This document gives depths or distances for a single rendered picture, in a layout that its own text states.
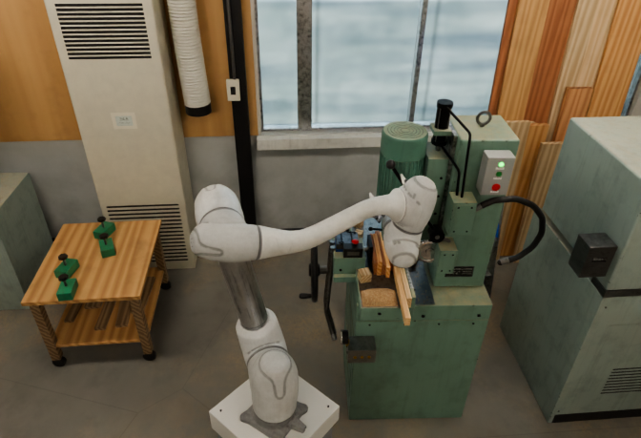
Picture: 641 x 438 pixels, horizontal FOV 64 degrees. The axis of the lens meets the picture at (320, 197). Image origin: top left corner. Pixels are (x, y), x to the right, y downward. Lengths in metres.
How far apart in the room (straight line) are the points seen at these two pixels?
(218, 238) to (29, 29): 2.23
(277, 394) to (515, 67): 2.37
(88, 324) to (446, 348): 1.94
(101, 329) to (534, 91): 2.91
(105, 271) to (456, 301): 1.79
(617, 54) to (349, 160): 1.75
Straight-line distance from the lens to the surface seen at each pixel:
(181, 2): 2.92
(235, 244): 1.41
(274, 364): 1.77
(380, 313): 2.06
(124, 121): 3.09
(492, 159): 1.91
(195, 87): 3.05
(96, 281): 2.90
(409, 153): 1.91
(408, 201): 1.50
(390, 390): 2.64
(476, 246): 2.21
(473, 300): 2.30
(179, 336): 3.22
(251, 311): 1.80
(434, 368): 2.55
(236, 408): 2.01
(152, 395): 3.00
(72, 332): 3.18
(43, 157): 3.73
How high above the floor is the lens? 2.35
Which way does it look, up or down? 34 degrees down
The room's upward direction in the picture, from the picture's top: 1 degrees clockwise
